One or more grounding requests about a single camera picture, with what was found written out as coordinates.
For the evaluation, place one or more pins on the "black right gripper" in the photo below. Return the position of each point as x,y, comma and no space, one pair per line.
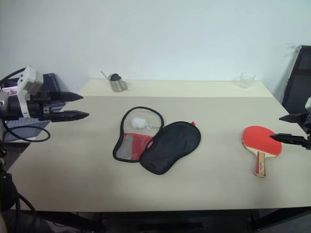
308,126

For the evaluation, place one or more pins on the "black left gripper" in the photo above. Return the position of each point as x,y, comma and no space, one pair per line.
40,106

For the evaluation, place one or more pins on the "red table tennis paddle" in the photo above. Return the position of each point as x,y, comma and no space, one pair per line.
257,140

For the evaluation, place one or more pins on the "black red paddle case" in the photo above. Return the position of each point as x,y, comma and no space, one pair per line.
170,148

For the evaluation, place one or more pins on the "grey open laptop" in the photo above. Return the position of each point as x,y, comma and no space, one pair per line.
52,82

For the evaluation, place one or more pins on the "thin metal stirring stick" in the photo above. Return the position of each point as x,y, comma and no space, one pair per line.
105,75

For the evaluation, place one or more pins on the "black office chair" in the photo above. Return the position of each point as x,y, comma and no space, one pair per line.
300,80

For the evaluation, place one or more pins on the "stainless steel cup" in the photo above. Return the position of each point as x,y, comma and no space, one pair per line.
117,86

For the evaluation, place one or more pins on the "black round object in cup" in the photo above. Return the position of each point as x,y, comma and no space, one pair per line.
115,77

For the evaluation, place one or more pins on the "clear glass measuring cup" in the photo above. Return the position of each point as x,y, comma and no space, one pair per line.
245,81

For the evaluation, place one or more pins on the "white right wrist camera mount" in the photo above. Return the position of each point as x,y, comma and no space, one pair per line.
308,103

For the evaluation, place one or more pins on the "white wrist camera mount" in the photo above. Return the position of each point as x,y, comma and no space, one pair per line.
27,77
308,103

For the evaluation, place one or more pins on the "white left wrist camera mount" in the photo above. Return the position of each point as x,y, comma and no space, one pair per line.
27,77

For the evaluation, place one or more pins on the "black table frame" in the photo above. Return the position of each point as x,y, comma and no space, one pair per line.
170,222

